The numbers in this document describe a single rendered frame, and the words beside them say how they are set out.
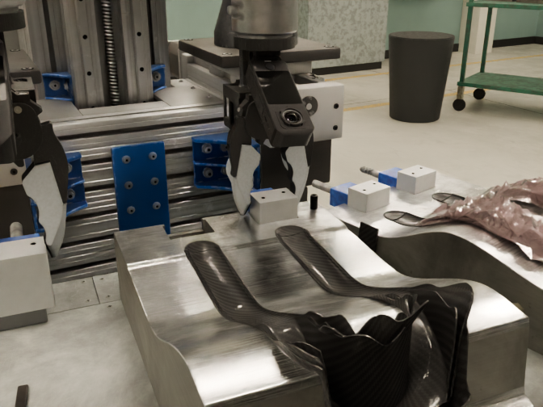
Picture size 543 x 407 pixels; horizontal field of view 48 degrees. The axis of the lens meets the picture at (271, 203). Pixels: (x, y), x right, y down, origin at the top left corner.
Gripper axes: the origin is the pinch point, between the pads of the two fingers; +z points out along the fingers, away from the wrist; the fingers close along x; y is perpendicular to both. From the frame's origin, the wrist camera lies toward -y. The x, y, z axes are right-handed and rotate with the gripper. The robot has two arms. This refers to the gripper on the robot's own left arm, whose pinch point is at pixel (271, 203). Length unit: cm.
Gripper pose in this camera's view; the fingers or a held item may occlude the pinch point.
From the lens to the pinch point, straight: 75.7
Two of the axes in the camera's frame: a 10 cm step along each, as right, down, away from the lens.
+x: -9.2, 1.5, -3.6
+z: 0.0, 9.2, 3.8
